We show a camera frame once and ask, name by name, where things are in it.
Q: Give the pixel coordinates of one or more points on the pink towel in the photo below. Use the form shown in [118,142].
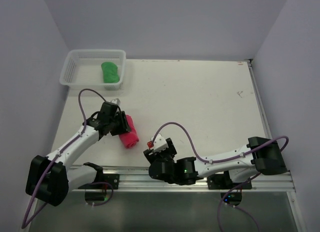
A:
[129,139]

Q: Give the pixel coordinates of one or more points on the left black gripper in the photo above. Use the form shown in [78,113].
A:
[125,127]

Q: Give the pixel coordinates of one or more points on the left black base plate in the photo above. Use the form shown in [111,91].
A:
[112,179]

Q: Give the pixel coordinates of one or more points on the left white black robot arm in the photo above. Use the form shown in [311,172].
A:
[50,178]

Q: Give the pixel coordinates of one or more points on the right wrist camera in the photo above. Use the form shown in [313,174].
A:
[157,143]

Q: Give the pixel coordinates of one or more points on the green towel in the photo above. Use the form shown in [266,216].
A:
[110,72]

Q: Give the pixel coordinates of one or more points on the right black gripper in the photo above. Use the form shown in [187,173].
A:
[152,156]

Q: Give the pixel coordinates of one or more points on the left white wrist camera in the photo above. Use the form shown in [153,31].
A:
[116,101]

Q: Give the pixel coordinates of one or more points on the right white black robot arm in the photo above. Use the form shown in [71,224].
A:
[260,155]

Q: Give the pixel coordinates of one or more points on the aluminium mounting rail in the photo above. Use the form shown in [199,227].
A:
[136,179]

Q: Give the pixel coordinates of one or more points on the white plastic basket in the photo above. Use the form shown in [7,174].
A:
[82,69]

